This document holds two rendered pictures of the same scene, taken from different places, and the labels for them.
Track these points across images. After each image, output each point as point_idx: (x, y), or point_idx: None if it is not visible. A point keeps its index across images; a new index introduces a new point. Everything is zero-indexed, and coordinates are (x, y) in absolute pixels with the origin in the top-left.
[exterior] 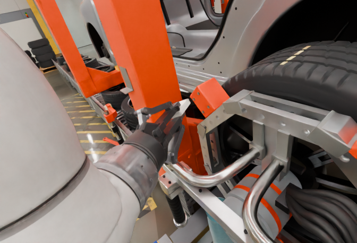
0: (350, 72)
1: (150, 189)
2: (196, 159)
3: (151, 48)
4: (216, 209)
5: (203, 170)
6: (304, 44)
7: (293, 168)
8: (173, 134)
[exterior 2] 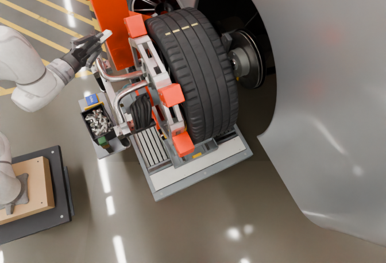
0: (185, 57)
1: (69, 79)
2: (137, 51)
3: None
4: (108, 92)
5: None
6: (202, 18)
7: None
8: (95, 51)
